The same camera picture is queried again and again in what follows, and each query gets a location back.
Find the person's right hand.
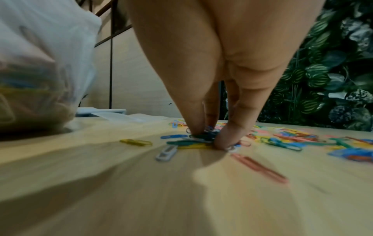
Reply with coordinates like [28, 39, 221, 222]
[121, 0, 328, 151]

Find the dark green paper clip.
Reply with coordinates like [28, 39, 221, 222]
[189, 132, 218, 142]

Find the teal paper clip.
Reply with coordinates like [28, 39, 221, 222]
[167, 140, 213, 147]

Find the pile of colourful paper clips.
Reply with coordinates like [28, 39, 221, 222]
[169, 119, 373, 163]

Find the pink paper clip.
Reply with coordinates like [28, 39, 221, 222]
[231, 153, 289, 184]

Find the white paper clip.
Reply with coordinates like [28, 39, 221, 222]
[155, 145, 178, 161]

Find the yellow paper clip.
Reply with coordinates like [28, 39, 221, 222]
[120, 139, 153, 147]

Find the clear plastic bag of clips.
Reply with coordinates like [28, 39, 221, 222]
[0, 0, 103, 134]

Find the green leaf plant wall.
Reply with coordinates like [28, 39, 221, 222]
[221, 0, 373, 132]

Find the black metal frame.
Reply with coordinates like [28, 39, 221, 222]
[76, 0, 132, 109]

